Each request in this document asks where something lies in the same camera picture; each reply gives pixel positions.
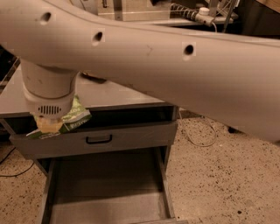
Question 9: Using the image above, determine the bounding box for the white cable plug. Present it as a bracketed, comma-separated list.
[195, 7, 214, 26]

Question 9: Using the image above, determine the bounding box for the white cable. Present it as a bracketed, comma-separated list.
[178, 110, 218, 148]

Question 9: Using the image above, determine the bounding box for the black floor cable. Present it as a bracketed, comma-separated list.
[0, 146, 36, 178]

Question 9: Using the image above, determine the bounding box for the metal frame rail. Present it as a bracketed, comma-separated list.
[66, 0, 240, 27]

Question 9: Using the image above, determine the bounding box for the green jalapeno chip bag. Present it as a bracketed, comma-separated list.
[26, 95, 92, 139]

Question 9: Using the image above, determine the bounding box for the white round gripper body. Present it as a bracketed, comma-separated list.
[23, 86, 74, 119]

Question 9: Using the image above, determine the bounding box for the crushed gold soda can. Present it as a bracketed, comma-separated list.
[80, 73, 107, 84]

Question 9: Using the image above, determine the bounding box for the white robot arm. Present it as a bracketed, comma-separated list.
[0, 0, 280, 144]

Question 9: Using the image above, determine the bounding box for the open grey lower drawer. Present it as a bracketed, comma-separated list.
[36, 147, 188, 224]

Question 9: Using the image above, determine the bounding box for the black drawer handle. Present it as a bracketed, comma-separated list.
[86, 134, 113, 144]

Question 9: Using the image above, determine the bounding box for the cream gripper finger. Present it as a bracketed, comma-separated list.
[35, 117, 63, 133]

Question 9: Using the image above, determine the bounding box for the grey drawer cabinet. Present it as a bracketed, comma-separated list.
[0, 64, 179, 224]

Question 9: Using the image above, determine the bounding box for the grey upper drawer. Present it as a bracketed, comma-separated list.
[10, 122, 178, 159]

